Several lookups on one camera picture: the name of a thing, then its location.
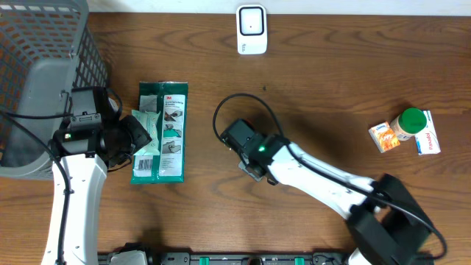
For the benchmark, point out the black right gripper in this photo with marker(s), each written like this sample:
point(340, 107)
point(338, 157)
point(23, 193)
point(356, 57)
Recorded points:
point(245, 163)

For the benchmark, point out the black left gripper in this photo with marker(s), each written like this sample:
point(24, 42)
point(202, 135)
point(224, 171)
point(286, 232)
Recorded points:
point(141, 137)

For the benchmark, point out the mint wet wipes pack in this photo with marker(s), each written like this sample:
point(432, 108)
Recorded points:
point(149, 121)

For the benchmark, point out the green white gloves package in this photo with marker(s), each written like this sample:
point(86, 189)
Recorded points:
point(169, 99)

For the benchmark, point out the orange tissue pack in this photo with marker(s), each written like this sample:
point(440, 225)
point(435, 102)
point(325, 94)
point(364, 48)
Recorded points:
point(384, 137)

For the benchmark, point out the green lid jar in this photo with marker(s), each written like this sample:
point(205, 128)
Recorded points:
point(410, 122)

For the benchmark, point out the white slim box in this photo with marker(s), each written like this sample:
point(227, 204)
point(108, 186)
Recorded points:
point(427, 140)

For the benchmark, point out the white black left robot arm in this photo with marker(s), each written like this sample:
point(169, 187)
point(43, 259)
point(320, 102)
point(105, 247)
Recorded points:
point(94, 139)

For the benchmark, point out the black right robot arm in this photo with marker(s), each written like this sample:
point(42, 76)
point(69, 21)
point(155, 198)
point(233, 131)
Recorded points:
point(385, 221)

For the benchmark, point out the grey plastic mesh basket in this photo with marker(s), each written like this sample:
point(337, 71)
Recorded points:
point(46, 51)

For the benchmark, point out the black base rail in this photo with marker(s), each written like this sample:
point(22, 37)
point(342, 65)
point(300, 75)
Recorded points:
point(136, 253)

